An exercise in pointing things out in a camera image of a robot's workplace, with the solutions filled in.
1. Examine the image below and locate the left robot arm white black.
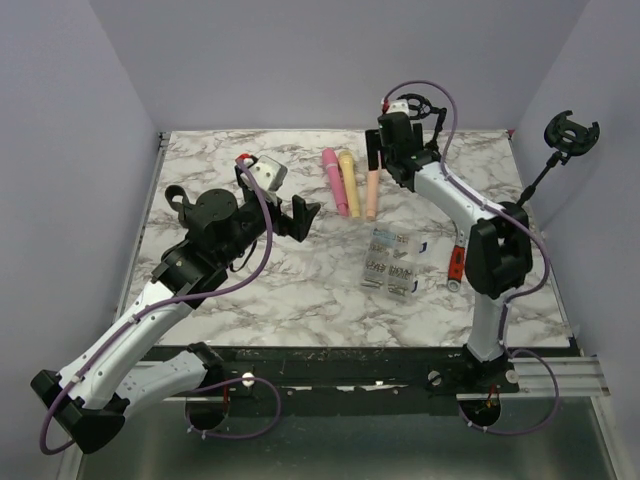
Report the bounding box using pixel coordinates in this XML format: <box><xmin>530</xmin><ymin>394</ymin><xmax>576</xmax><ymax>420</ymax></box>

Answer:
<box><xmin>31</xmin><ymin>185</ymin><xmax>321</xmax><ymax>454</ymax></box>

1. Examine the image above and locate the beige pink toy microphone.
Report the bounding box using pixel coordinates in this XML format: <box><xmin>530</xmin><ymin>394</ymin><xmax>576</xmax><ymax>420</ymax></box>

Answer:
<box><xmin>365</xmin><ymin>170</ymin><xmax>379</xmax><ymax>221</ymax></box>

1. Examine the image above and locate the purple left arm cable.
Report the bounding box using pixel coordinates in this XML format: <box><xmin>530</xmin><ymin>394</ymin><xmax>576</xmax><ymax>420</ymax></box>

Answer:
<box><xmin>39</xmin><ymin>159</ymin><xmax>274</xmax><ymax>456</ymax></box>

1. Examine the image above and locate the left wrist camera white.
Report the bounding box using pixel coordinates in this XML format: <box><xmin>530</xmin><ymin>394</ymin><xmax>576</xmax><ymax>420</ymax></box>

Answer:
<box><xmin>235</xmin><ymin>155</ymin><xmax>288</xmax><ymax>205</ymax></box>

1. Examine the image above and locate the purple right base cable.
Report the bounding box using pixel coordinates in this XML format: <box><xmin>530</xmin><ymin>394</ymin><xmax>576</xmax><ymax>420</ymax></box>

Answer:
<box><xmin>457</xmin><ymin>348</ymin><xmax>561</xmax><ymax>436</ymax></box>

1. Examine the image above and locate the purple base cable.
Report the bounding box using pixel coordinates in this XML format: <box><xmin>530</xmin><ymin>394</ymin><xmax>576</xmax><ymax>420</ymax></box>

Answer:
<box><xmin>457</xmin><ymin>348</ymin><xmax>561</xmax><ymax>436</ymax></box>
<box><xmin>185</xmin><ymin>377</ymin><xmax>284</xmax><ymax>441</ymax></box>

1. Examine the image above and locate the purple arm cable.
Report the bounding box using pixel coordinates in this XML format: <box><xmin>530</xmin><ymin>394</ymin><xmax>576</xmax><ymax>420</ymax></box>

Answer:
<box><xmin>39</xmin><ymin>159</ymin><xmax>274</xmax><ymax>456</ymax></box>
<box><xmin>383</xmin><ymin>79</ymin><xmax>551</xmax><ymax>351</ymax></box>

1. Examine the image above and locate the black tripod stand shock mount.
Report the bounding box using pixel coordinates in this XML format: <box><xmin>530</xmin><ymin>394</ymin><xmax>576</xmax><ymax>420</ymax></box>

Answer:
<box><xmin>398</xmin><ymin>93</ymin><xmax>448</xmax><ymax>151</ymax></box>

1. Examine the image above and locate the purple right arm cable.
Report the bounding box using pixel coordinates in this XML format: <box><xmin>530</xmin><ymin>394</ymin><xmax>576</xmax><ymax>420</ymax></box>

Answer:
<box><xmin>383</xmin><ymin>79</ymin><xmax>551</xmax><ymax>351</ymax></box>

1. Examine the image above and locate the orange handled adjustable wrench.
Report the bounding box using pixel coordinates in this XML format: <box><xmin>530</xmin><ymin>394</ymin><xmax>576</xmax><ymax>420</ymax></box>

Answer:
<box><xmin>447</xmin><ymin>228</ymin><xmax>466</xmax><ymax>292</ymax></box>

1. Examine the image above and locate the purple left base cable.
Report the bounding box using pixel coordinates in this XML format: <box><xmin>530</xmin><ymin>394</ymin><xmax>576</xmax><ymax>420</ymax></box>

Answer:
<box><xmin>185</xmin><ymin>377</ymin><xmax>284</xmax><ymax>441</ymax></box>

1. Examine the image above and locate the yellow toy microphone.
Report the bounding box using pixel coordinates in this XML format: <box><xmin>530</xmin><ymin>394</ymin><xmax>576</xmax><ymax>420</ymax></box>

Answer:
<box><xmin>338</xmin><ymin>150</ymin><xmax>361</xmax><ymax>218</ymax></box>

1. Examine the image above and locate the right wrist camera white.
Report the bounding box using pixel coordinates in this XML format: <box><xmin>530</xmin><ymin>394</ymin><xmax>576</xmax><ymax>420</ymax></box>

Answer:
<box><xmin>381</xmin><ymin>99</ymin><xmax>410</xmax><ymax>117</ymax></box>

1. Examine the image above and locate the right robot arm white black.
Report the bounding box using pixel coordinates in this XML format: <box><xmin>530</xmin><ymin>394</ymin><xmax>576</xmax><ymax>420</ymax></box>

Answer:
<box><xmin>365</xmin><ymin>112</ymin><xmax>533</xmax><ymax>392</ymax></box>

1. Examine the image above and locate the black stand with shock mount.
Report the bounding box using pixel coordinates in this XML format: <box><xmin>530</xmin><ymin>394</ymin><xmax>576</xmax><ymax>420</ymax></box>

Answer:
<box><xmin>516</xmin><ymin>110</ymin><xmax>600</xmax><ymax>207</ymax></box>

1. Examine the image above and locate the black round-base microphone stand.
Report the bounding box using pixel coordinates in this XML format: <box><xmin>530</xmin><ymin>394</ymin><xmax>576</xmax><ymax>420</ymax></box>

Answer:
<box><xmin>164</xmin><ymin>185</ymin><xmax>193</xmax><ymax>228</ymax></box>

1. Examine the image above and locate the clear plastic screw box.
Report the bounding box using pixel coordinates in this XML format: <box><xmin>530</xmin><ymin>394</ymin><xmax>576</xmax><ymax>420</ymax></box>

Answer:
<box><xmin>358</xmin><ymin>223</ymin><xmax>426</xmax><ymax>303</ymax></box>

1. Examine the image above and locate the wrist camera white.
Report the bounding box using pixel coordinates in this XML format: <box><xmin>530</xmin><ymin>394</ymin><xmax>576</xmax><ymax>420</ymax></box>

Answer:
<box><xmin>381</xmin><ymin>99</ymin><xmax>410</xmax><ymax>117</ymax></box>
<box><xmin>235</xmin><ymin>155</ymin><xmax>288</xmax><ymax>205</ymax></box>

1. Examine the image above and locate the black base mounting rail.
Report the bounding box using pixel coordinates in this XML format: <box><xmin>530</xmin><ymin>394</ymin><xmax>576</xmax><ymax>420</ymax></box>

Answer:
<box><xmin>184</xmin><ymin>342</ymin><xmax>521</xmax><ymax>419</ymax></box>

